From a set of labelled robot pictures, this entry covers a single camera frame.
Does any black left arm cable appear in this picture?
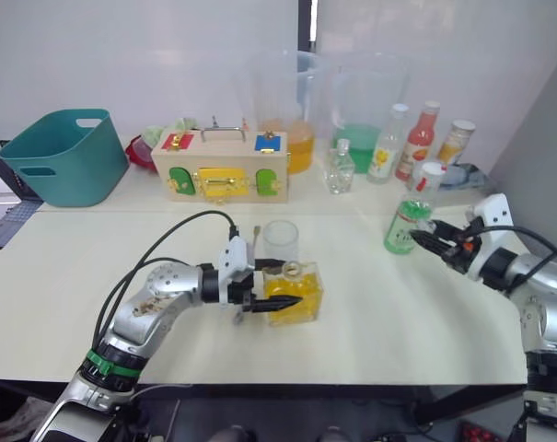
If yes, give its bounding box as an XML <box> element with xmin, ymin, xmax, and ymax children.
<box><xmin>93</xmin><ymin>210</ymin><xmax>240</xmax><ymax>365</ymax></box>

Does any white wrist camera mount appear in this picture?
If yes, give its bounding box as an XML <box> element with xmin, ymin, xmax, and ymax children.
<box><xmin>464</xmin><ymin>192</ymin><xmax>512</xmax><ymax>283</ymax></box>
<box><xmin>216</xmin><ymin>236</ymin><xmax>257</xmax><ymax>308</ymax></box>

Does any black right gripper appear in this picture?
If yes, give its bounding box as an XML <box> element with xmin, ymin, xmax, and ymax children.
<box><xmin>410</xmin><ymin>218</ymin><xmax>484</xmax><ymax>273</ymax></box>

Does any clear bottle yellow flower label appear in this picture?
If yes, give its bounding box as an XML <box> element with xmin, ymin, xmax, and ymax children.
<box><xmin>366</xmin><ymin>103</ymin><xmax>410</xmax><ymax>185</ymax></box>

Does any yellow jar white lid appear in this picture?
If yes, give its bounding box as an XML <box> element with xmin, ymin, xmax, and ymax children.
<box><xmin>435</xmin><ymin>119</ymin><xmax>477</xmax><ymax>167</ymax></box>

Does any pink juice bottle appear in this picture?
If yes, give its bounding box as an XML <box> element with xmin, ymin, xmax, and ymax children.
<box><xmin>394</xmin><ymin>99</ymin><xmax>442</xmax><ymax>181</ymax></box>

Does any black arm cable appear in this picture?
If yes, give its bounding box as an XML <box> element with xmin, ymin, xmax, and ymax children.
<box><xmin>470</xmin><ymin>224</ymin><xmax>557</xmax><ymax>289</ymax></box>
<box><xmin>93</xmin><ymin>210</ymin><xmax>240</xmax><ymax>365</ymax></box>

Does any black table frame bar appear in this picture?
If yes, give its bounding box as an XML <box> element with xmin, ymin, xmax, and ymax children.
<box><xmin>413</xmin><ymin>385</ymin><xmax>528</xmax><ymax>425</ymax></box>

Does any light green cloth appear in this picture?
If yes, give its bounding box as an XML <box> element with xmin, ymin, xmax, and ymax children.
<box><xmin>142</xmin><ymin>117</ymin><xmax>200</xmax><ymax>145</ymax></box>

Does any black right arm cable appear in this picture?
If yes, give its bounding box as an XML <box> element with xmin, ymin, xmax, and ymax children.
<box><xmin>470</xmin><ymin>224</ymin><xmax>557</xmax><ymax>289</ymax></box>

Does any dark rounded shape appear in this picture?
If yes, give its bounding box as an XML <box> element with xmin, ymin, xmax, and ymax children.
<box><xmin>212</xmin><ymin>424</ymin><xmax>257</xmax><ymax>442</ymax></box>
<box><xmin>318</xmin><ymin>424</ymin><xmax>355</xmax><ymax>442</ymax></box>

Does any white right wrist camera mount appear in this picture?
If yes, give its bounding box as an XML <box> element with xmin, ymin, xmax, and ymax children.
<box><xmin>464</xmin><ymin>192</ymin><xmax>512</xmax><ymax>283</ymax></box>

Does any small empty glass flask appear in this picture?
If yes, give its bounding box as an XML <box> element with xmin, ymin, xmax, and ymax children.
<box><xmin>322</xmin><ymin>138</ymin><xmax>356</xmax><ymax>195</ymax></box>

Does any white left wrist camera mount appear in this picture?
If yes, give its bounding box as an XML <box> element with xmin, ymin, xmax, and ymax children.
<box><xmin>216</xmin><ymin>236</ymin><xmax>257</xmax><ymax>308</ymax></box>

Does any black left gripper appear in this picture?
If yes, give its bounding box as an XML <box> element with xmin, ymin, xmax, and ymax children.
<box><xmin>226</xmin><ymin>258</ymin><xmax>304</xmax><ymax>316</ymax></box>

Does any open laptop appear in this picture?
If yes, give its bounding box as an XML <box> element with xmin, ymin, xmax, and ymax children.
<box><xmin>0</xmin><ymin>131</ymin><xmax>44</xmax><ymax>252</ymax></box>

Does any clear pitcher orange liquid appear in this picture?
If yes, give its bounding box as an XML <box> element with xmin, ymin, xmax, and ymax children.
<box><xmin>238</xmin><ymin>45</ymin><xmax>325</xmax><ymax>175</ymax></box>

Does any clear ribbed drinking glass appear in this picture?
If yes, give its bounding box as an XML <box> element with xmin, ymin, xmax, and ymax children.
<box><xmin>262</xmin><ymin>220</ymin><xmax>301</xmax><ymax>268</ymax></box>

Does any red bumpy object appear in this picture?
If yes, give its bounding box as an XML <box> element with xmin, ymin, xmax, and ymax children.
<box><xmin>458</xmin><ymin>419</ymin><xmax>496</xmax><ymax>442</ymax></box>

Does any red plastic container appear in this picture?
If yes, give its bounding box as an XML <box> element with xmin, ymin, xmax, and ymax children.
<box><xmin>124</xmin><ymin>134</ymin><xmax>158</xmax><ymax>174</ymax></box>

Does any grey blue cloth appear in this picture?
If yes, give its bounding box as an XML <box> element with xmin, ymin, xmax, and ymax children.
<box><xmin>438</xmin><ymin>161</ymin><xmax>499</xmax><ymax>191</ymax></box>

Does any teal plastic bin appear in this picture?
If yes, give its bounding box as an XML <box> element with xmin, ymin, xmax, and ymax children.
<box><xmin>0</xmin><ymin>108</ymin><xmax>130</xmax><ymax>208</ymax></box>

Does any wooden lock activity box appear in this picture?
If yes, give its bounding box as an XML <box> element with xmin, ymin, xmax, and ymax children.
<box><xmin>151</xmin><ymin>117</ymin><xmax>291</xmax><ymax>204</ymax></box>

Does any clear pitcher green liquid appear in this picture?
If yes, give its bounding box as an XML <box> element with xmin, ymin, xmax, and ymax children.
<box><xmin>326</xmin><ymin>51</ymin><xmax>409</xmax><ymax>175</ymax></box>

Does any square glass bottle yellow liquid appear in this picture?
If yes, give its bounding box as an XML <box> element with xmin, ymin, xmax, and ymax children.
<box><xmin>261</xmin><ymin>261</ymin><xmax>326</xmax><ymax>328</ymax></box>

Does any green juice bottle white cap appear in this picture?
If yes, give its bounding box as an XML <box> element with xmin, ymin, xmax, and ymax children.
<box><xmin>383</xmin><ymin>161</ymin><xmax>447</xmax><ymax>256</ymax></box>

